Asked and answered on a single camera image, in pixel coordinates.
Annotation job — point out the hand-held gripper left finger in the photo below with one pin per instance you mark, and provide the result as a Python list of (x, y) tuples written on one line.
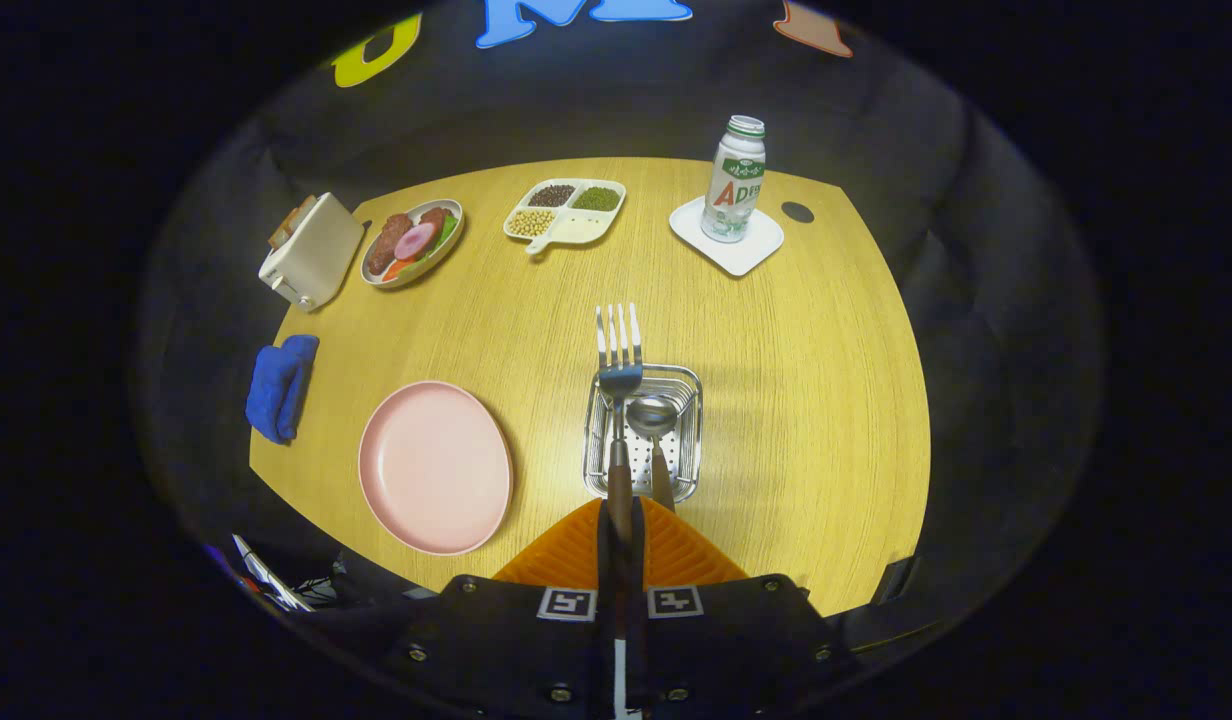
[(604, 560)]

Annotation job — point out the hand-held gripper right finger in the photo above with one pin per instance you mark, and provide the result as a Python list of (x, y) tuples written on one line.
[(640, 560)]

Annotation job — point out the pink oval plate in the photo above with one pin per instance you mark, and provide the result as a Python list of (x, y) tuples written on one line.
[(436, 470)]

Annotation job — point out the white divided dish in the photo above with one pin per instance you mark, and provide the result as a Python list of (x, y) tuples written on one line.
[(581, 230)]

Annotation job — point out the white square coaster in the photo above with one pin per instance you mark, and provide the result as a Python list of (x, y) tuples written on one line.
[(756, 250)]

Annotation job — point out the pile of yellow soybeans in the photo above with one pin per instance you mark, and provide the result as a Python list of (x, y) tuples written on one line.
[(529, 222)]

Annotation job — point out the oval plate of food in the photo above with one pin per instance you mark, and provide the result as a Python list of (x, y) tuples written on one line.
[(444, 252)]

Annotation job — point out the pile of green beans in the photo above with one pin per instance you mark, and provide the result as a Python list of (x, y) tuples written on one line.
[(597, 198)]

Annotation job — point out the green lettuce leaf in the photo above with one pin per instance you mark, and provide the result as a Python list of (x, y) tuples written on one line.
[(446, 230)]

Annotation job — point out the pile of dark beans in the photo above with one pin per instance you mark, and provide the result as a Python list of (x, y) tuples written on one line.
[(552, 195)]

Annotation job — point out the blue folded cloth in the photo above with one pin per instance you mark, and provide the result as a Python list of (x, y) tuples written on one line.
[(276, 390)]

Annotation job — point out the pink ham slice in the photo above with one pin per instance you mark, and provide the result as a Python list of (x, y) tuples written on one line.
[(416, 240)]

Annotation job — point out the black round table grommet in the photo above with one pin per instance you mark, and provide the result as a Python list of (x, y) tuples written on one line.
[(797, 212)]

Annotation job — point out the long brown sausage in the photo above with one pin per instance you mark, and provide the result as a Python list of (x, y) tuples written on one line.
[(388, 243)]

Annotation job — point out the white drink bottle green cap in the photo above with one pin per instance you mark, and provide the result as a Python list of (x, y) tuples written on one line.
[(733, 180)]

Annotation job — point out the black backdrop cloth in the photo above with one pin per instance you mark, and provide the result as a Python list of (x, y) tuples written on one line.
[(976, 350)]

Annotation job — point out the white toaster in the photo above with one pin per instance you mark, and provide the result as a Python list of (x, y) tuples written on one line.
[(316, 255)]

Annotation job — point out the toasted bread slice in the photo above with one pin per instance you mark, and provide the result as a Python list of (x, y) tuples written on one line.
[(277, 236), (301, 212)]

